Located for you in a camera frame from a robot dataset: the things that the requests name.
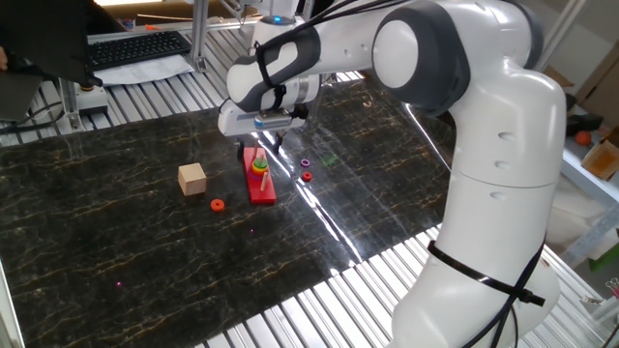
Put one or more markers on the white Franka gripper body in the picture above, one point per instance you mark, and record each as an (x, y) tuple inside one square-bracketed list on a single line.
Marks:
[(237, 123)]

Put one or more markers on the red Hanoi base with pegs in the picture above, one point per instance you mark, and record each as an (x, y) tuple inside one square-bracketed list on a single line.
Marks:
[(261, 195)]

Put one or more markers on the black marble pattern mat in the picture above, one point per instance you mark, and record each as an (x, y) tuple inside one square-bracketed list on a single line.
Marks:
[(121, 251)]

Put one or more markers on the black computer keyboard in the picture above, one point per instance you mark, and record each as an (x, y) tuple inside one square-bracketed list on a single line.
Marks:
[(140, 48)]

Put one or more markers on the silver gripper-mounted camera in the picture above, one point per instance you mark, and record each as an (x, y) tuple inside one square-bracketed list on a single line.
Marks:
[(273, 121)]

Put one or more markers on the small blue red object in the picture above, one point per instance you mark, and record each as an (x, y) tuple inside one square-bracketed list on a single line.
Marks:
[(126, 24)]

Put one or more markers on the orange marker pen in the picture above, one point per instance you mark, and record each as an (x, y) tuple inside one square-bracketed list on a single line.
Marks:
[(152, 27)]

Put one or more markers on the white plastic bag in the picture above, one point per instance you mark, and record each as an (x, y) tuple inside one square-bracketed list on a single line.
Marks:
[(573, 222)]

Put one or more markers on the brown cardboard board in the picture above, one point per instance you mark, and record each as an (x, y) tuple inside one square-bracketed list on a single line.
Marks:
[(169, 9)]

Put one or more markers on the diagonal aluminium frame post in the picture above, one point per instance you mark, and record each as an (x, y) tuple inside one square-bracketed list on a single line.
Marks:
[(556, 36)]

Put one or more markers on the black computer monitor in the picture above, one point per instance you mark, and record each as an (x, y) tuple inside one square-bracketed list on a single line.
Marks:
[(43, 38)]

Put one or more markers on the upright aluminium profile post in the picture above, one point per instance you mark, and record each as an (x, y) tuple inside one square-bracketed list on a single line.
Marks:
[(199, 29)]

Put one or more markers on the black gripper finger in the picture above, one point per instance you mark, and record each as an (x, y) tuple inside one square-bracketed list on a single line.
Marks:
[(241, 150), (278, 142)]

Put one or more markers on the grey monitor base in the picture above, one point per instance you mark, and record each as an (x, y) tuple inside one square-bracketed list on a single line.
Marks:
[(17, 96)]

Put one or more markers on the horizontal aluminium rail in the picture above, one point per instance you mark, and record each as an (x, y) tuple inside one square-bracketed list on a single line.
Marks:
[(227, 23)]

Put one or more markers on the aluminium monitor stand post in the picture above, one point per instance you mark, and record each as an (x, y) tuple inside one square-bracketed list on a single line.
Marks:
[(70, 106)]

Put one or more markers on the white emergency stop box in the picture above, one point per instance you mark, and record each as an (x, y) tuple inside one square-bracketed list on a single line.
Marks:
[(92, 101)]

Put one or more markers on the small cardboard box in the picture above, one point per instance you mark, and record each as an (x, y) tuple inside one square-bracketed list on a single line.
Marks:
[(602, 157)]

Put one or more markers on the plain wooden cube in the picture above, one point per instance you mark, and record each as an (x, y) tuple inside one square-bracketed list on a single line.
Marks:
[(192, 180)]

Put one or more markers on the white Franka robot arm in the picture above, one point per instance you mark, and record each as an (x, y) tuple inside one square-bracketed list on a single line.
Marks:
[(503, 145)]

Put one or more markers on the person hand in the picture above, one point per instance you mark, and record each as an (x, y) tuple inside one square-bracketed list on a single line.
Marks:
[(3, 59)]

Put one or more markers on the orange ball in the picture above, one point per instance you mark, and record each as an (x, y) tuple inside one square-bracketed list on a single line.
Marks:
[(583, 138)]

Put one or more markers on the white paper sheet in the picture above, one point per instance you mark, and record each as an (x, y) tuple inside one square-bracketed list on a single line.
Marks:
[(145, 70)]

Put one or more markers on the green plastic object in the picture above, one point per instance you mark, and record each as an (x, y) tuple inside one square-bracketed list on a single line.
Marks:
[(604, 258)]

